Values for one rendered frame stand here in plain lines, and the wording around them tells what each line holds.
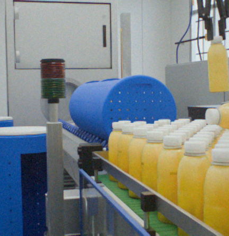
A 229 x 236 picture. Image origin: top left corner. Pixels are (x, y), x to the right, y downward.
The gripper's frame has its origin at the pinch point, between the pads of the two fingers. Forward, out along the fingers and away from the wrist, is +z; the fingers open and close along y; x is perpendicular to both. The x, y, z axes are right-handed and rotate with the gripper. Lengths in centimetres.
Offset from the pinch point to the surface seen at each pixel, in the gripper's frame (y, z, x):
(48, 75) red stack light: 59, 16, 20
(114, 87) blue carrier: 28.0, 15.5, -24.3
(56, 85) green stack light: 57, 18, 20
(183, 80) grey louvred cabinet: -124, -9, -277
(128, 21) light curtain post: -27, -39, -158
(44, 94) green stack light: 60, 20, 19
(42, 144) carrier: 53, 35, -34
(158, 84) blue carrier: 11.8, 15.0, -22.9
